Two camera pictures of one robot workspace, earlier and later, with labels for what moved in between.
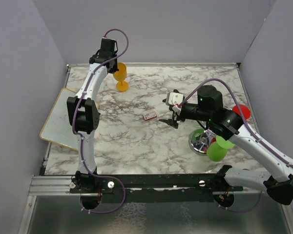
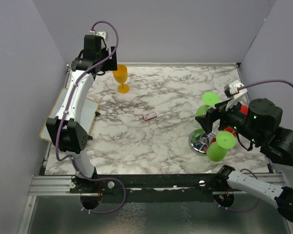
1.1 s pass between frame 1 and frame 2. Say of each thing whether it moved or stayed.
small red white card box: stayed
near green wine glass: stayed
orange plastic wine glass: stayed
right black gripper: moved
